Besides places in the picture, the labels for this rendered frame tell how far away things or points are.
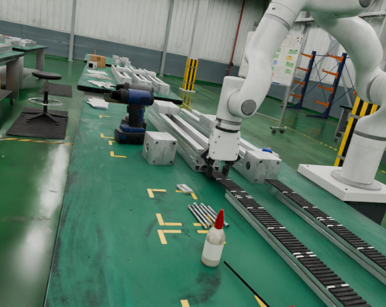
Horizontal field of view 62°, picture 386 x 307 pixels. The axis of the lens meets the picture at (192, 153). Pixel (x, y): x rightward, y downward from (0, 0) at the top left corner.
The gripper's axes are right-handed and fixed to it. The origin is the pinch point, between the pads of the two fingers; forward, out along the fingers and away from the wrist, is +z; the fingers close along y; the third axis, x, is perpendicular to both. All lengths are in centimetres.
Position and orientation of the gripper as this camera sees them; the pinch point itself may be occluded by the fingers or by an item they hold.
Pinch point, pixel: (217, 172)
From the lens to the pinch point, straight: 108.6
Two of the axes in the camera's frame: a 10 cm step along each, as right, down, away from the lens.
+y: 9.3, 0.7, 3.7
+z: -1.8, 9.4, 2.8
